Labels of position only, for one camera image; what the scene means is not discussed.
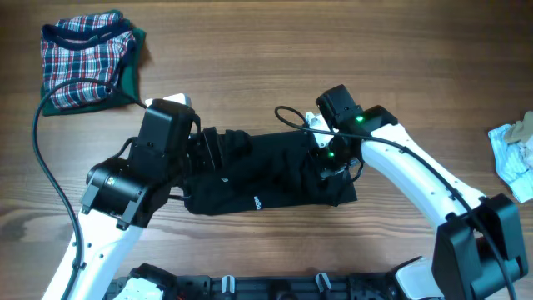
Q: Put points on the black t-shirt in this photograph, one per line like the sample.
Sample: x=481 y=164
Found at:
x=266 y=171

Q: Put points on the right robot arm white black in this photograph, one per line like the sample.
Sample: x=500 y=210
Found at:
x=479 y=247

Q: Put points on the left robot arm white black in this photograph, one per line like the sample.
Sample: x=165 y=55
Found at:
x=121 y=197

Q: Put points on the plaid folded shirt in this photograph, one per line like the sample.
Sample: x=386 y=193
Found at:
x=95 y=46

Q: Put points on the crumpled light blue cloth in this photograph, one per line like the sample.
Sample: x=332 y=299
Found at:
x=510 y=166

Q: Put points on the green folded shirt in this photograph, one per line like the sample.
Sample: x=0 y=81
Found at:
x=85 y=97

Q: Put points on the beige crumpled cloth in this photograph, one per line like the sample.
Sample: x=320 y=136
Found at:
x=521 y=131

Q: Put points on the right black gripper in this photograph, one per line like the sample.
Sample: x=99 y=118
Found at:
x=324 y=168

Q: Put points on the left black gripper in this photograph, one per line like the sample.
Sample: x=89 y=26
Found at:
x=206 y=143

